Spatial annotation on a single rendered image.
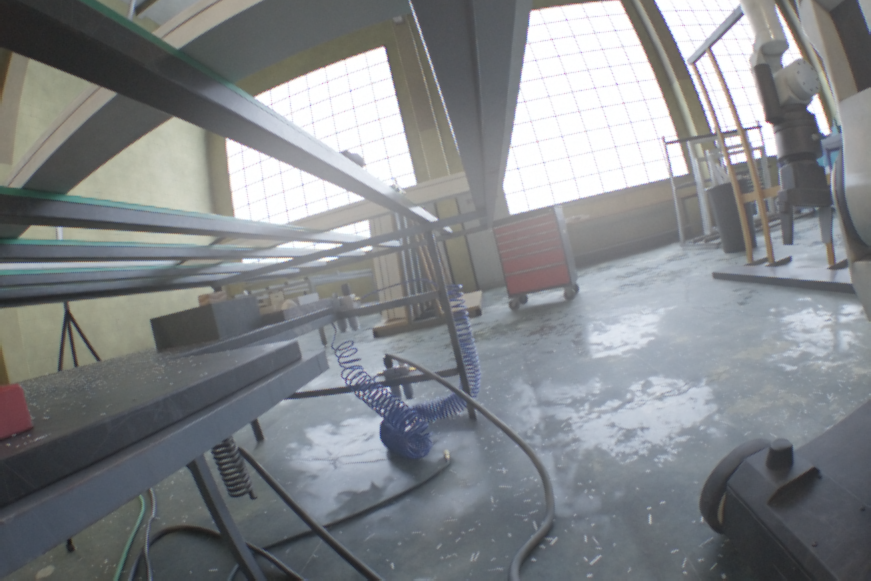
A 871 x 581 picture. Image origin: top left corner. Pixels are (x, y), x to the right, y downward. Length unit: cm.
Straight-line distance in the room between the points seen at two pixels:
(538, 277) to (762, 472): 345
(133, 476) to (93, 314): 718
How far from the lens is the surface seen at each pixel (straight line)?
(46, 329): 703
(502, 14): 28
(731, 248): 476
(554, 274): 388
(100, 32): 29
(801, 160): 70
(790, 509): 68
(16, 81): 766
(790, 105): 72
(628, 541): 90
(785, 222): 68
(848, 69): 62
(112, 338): 764
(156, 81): 32
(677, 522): 94
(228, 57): 36
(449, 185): 127
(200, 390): 42
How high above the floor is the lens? 65
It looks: 2 degrees up
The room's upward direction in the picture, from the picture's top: 13 degrees counter-clockwise
